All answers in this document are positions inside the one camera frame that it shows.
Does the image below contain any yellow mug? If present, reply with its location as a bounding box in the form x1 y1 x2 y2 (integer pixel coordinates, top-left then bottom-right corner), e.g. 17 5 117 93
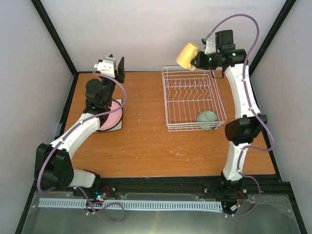
176 42 199 71

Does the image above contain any pink round plate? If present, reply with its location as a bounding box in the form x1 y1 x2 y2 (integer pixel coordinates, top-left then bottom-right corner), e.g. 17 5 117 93
98 100 123 132

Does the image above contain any white wire dish rack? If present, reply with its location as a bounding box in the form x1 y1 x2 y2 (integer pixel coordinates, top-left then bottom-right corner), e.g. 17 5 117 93
161 66 227 132

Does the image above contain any green ceramic bowl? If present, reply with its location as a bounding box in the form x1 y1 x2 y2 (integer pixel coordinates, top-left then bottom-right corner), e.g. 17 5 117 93
196 110 218 131

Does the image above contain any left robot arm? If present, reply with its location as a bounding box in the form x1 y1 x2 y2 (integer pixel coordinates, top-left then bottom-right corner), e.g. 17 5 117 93
34 55 127 196

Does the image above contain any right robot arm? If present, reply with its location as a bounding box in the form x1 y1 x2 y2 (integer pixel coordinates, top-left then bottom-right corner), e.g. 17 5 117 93
192 30 268 196

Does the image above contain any round black-rimmed plate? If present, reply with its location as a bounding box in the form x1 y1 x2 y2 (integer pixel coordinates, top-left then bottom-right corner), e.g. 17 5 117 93
97 108 123 133

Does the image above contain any square black-rimmed plate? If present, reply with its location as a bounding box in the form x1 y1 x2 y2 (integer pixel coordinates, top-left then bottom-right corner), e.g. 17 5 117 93
96 98 123 133

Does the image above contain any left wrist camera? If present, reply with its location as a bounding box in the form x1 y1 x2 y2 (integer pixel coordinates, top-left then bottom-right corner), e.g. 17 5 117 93
94 57 116 76

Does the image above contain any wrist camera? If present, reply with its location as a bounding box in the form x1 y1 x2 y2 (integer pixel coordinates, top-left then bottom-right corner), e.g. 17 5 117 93
202 38 215 55
94 57 116 76

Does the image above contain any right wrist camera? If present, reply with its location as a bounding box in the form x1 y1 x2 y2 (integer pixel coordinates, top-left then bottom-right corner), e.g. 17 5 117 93
202 38 215 55

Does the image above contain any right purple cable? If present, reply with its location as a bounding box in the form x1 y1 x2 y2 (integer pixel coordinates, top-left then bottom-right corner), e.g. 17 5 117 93
206 13 275 218

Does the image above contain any blue slotted cable duct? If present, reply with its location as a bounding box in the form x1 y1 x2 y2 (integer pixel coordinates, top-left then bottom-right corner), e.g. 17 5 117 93
38 198 222 213

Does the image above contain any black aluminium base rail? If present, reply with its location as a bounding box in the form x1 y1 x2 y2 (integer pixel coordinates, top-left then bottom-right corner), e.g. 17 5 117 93
73 176 292 203

